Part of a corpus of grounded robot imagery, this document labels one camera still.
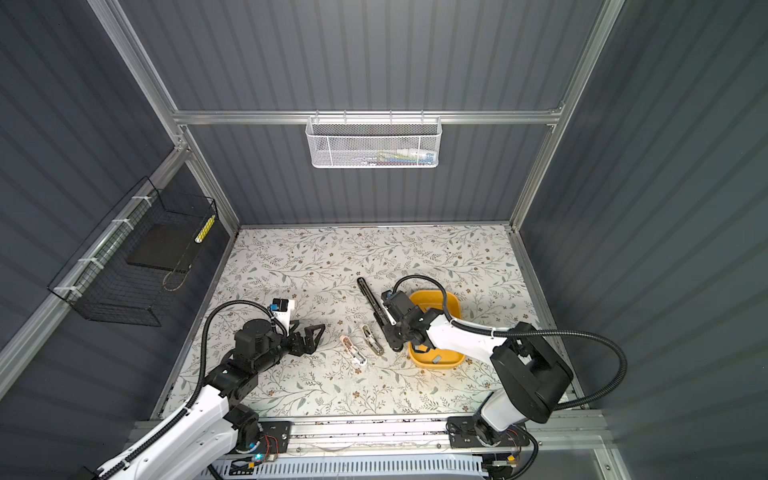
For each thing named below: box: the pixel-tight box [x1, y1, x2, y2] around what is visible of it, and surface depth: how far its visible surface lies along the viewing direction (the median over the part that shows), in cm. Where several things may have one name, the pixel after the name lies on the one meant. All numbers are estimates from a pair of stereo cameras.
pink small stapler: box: [340, 335, 367, 366], surface depth 87 cm
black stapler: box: [357, 277, 397, 328], surface depth 98 cm
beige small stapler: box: [361, 324, 385, 356], surface depth 90 cm
